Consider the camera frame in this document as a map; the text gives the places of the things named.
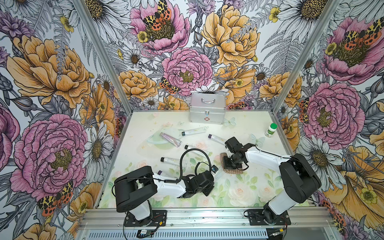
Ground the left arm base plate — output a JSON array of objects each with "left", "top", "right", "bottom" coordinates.
[{"left": 124, "top": 210, "right": 168, "bottom": 227}]

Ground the aluminium front rail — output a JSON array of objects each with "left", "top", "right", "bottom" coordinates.
[{"left": 79, "top": 207, "right": 334, "bottom": 230}]

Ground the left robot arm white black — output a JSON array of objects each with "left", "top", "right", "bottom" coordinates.
[{"left": 112, "top": 166, "right": 214, "bottom": 221}]

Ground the white tube dark cap left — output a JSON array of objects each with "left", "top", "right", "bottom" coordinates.
[{"left": 160, "top": 157, "right": 180, "bottom": 167}]

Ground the brown striped towel cloth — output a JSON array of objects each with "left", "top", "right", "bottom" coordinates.
[{"left": 220, "top": 153, "right": 243, "bottom": 175}]

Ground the white tube dark blue cap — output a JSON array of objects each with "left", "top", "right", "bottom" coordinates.
[{"left": 214, "top": 168, "right": 225, "bottom": 183}]

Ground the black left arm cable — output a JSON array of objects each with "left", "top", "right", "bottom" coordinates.
[{"left": 155, "top": 148, "right": 213, "bottom": 184}]

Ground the white tube teal cap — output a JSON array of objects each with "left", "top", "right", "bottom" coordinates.
[{"left": 182, "top": 127, "right": 208, "bottom": 136}]

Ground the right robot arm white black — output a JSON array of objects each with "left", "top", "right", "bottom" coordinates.
[{"left": 221, "top": 137, "right": 322, "bottom": 225}]

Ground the left aluminium corner post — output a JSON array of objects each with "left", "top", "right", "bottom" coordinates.
[{"left": 74, "top": 1, "right": 133, "bottom": 117}]

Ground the purple metallic tube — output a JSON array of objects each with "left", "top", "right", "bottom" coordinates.
[{"left": 160, "top": 132, "right": 182, "bottom": 148}]

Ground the white slotted cable duct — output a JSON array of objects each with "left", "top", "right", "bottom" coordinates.
[{"left": 87, "top": 228, "right": 269, "bottom": 240}]

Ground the aluminium corner post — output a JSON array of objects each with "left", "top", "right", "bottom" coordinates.
[
  {"left": 74, "top": 1, "right": 133, "bottom": 117},
  {"left": 272, "top": 1, "right": 340, "bottom": 115}
]

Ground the white bottle green cap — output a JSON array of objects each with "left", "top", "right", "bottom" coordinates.
[{"left": 265, "top": 123, "right": 278, "bottom": 137}]

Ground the right aluminium corner post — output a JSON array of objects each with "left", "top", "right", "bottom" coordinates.
[{"left": 272, "top": 1, "right": 340, "bottom": 115}]

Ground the white tube black cap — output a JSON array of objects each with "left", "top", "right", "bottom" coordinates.
[{"left": 184, "top": 145, "right": 206, "bottom": 158}]

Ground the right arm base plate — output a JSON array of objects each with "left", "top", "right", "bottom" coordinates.
[{"left": 243, "top": 209, "right": 291, "bottom": 226}]

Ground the white tube purple cap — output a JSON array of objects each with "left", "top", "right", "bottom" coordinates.
[
  {"left": 157, "top": 171, "right": 176, "bottom": 180},
  {"left": 208, "top": 134, "right": 227, "bottom": 146}
]

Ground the silver aluminium first aid case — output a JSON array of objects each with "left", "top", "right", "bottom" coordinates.
[{"left": 189, "top": 93, "right": 226, "bottom": 125}]

